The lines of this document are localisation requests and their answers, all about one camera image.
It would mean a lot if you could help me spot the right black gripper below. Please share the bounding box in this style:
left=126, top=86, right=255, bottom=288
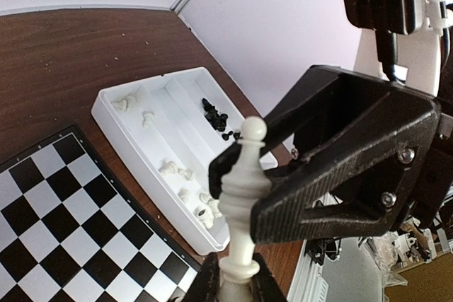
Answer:
left=251, top=91, right=452, bottom=243

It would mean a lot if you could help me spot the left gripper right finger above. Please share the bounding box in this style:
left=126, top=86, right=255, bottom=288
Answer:
left=251, top=252, right=287, bottom=302

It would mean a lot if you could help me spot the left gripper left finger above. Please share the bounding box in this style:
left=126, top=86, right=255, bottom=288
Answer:
left=182, top=252, right=220, bottom=302

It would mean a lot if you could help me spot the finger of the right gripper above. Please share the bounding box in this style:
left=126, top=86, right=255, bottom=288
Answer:
left=207, top=64, right=394, bottom=201

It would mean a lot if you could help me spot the white queen chess piece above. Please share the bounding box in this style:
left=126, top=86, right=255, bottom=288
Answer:
left=217, top=116, right=271, bottom=301

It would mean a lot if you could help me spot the black grey chess board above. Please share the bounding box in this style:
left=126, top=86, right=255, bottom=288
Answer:
left=1, top=126, right=199, bottom=301

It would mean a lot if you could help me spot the white chess pieces lower pile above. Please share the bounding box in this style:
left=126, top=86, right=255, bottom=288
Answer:
left=159, top=161, right=223, bottom=230

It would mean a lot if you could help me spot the white chess pieces pile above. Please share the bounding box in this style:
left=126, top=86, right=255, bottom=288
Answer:
left=159, top=161, right=223, bottom=230
left=110, top=94, right=155, bottom=129

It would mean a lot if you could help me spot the black chess pieces lower pile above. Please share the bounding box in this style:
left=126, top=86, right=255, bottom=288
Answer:
left=222, top=131, right=241, bottom=141

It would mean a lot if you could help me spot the black chess pieces pile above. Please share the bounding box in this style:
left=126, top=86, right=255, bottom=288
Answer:
left=222, top=131, right=241, bottom=141
left=202, top=98, right=229, bottom=132

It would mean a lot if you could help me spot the black chess pieces upper pile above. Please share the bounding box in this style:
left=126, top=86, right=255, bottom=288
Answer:
left=202, top=98, right=229, bottom=132

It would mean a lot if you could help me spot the white chess pieces upper pile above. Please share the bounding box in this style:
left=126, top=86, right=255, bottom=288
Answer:
left=110, top=94, right=155, bottom=129

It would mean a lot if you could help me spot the white divided plastic tray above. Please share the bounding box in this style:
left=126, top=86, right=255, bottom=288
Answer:
left=91, top=66, right=279, bottom=256

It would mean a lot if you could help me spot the aluminium front rail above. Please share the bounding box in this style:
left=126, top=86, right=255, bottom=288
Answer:
left=287, top=238, right=342, bottom=301

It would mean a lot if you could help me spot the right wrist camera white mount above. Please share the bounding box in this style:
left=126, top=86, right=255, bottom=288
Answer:
left=344, top=0, right=452, bottom=95

